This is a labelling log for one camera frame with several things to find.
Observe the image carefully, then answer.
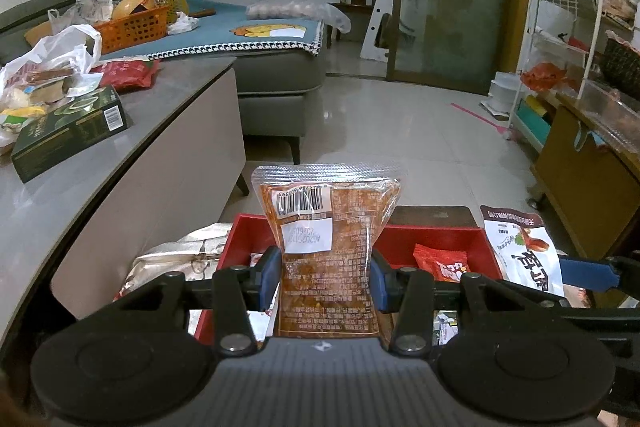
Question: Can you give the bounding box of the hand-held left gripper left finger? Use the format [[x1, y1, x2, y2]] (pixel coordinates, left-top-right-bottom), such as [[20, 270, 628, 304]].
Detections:
[[112, 246, 283, 355]]

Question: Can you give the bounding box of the orange red plastic bag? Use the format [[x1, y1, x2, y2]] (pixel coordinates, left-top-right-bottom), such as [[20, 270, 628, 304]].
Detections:
[[521, 62, 581, 94]]

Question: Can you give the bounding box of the clear brown snack packet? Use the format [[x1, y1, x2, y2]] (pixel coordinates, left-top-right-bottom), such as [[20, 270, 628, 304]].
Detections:
[[251, 164, 402, 340]]

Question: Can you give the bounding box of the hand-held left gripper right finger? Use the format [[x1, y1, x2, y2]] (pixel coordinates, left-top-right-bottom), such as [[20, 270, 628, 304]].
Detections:
[[369, 248, 573, 356]]

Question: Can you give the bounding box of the clear plastic container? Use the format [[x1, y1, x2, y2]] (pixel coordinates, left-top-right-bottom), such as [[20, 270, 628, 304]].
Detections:
[[582, 79, 640, 148]]

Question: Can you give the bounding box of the teal storage box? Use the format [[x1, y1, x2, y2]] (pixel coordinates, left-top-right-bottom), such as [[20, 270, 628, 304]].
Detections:
[[515, 99, 556, 152]]

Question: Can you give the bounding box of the clear plastic bag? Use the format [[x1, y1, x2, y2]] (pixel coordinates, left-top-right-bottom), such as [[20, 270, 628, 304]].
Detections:
[[245, 0, 353, 40]]

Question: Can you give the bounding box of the yellow green snack packet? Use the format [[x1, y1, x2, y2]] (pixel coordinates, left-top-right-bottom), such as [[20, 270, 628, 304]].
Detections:
[[0, 106, 48, 140]]

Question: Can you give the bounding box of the crumpled small white bag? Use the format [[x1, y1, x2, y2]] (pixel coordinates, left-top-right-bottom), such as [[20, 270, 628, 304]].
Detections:
[[166, 12, 200, 35]]

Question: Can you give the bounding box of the white container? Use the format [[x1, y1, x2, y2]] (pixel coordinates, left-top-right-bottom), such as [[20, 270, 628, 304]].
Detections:
[[487, 72, 526, 115]]

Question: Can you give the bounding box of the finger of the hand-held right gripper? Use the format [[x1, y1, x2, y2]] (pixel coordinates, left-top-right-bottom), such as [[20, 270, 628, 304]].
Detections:
[[565, 299, 640, 325], [559, 256, 640, 294]]

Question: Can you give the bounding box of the white date packet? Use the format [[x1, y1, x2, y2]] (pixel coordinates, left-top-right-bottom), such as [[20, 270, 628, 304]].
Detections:
[[480, 205, 567, 298]]

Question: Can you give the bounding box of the yellow woven fan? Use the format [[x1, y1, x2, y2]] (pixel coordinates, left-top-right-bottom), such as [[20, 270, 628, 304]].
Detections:
[[147, 0, 192, 25]]

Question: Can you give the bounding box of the red cardboard box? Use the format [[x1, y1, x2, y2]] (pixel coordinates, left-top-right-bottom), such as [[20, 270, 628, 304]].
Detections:
[[192, 213, 506, 343]]

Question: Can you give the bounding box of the dark green box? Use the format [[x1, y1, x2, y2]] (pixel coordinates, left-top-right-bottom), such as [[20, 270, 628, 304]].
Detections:
[[11, 86, 130, 184]]

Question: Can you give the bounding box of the white perforated board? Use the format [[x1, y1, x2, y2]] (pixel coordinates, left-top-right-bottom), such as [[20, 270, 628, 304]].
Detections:
[[359, 0, 401, 62]]

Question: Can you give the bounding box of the silver floral tablecloth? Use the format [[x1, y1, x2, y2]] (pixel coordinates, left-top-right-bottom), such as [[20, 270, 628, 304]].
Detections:
[[116, 222, 236, 308]]

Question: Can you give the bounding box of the white plastic bag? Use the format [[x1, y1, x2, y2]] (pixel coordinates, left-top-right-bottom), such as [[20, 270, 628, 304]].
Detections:
[[48, 0, 115, 35], [0, 24, 103, 118]]

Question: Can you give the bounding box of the grey sofa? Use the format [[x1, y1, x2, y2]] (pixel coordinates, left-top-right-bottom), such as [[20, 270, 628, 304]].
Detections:
[[0, 0, 327, 158]]

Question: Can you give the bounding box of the orange plastic basket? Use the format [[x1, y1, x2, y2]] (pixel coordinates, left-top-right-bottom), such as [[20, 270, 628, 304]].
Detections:
[[94, 6, 171, 56]]

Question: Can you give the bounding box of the dark woven basket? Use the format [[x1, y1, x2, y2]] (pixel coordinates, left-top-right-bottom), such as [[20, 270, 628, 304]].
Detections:
[[600, 39, 640, 98]]

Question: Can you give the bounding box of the wooden cabinet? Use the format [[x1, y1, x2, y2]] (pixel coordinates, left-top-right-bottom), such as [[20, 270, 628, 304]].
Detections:
[[530, 92, 640, 308]]

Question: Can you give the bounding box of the red snack bag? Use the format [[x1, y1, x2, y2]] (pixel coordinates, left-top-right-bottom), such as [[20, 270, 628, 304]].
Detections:
[[92, 58, 161, 92]]

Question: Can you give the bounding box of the red gummy candy packet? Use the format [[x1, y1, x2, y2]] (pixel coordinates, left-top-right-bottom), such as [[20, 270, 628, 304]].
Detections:
[[414, 243, 472, 284]]

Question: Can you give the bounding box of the white wire rack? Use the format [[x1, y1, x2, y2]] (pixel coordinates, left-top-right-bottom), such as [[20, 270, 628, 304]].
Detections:
[[510, 0, 608, 142]]

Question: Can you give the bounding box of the grey coffee table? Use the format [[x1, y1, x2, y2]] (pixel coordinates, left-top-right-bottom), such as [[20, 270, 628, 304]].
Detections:
[[0, 57, 251, 348]]

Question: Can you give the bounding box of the frosted glass sliding door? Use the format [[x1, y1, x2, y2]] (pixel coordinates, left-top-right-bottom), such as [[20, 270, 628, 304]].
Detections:
[[385, 0, 533, 95]]

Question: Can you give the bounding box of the yellow round item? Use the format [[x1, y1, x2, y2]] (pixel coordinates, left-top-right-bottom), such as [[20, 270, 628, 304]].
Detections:
[[111, 0, 151, 22]]

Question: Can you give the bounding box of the blue printed blanket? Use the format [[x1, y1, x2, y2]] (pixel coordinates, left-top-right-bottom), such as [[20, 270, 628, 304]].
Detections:
[[97, 0, 325, 62]]

